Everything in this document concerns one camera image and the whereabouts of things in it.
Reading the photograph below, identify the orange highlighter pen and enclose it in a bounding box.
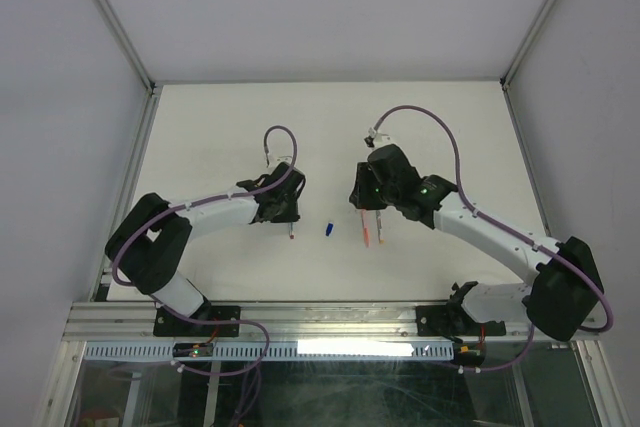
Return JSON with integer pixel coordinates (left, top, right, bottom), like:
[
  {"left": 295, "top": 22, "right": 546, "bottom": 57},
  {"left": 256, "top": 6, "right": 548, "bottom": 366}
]
[{"left": 360, "top": 209, "right": 371, "bottom": 248}]

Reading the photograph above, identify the white marker yellow end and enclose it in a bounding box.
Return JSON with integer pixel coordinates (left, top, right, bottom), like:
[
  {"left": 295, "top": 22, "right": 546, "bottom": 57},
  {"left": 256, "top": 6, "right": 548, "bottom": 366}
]
[{"left": 375, "top": 210, "right": 384, "bottom": 245}]

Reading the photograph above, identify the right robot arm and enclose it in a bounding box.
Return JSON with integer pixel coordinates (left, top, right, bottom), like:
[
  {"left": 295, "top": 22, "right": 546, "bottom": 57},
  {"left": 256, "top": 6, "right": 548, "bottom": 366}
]
[{"left": 349, "top": 144, "right": 603, "bottom": 342}]

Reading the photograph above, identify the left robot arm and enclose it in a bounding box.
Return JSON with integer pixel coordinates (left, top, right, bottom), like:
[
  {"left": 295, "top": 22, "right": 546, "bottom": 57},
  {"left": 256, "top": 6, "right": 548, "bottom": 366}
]
[{"left": 105, "top": 162, "right": 306, "bottom": 336}]

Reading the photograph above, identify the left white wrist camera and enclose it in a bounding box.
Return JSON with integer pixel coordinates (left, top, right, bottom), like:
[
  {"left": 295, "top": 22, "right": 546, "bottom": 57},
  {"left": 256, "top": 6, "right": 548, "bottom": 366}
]
[{"left": 266, "top": 154, "right": 293, "bottom": 167}]

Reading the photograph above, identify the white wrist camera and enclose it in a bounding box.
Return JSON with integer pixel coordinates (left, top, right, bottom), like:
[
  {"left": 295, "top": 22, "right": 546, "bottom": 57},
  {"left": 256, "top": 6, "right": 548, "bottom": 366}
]
[
  {"left": 364, "top": 128, "right": 393, "bottom": 150},
  {"left": 266, "top": 154, "right": 293, "bottom": 167}
]

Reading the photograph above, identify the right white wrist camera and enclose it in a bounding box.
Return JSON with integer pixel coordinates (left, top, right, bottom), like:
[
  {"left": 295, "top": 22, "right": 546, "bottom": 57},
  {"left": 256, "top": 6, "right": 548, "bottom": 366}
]
[{"left": 364, "top": 128, "right": 393, "bottom": 150}]

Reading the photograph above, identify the perforated cable duct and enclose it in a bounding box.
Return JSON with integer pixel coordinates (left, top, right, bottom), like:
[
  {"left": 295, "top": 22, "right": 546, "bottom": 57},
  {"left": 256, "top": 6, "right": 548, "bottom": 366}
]
[{"left": 84, "top": 338, "right": 454, "bottom": 362}]

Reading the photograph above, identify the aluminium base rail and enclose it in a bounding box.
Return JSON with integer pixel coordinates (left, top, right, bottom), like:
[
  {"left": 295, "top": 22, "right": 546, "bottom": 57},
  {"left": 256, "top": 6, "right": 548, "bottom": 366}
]
[{"left": 64, "top": 299, "right": 599, "bottom": 348}]

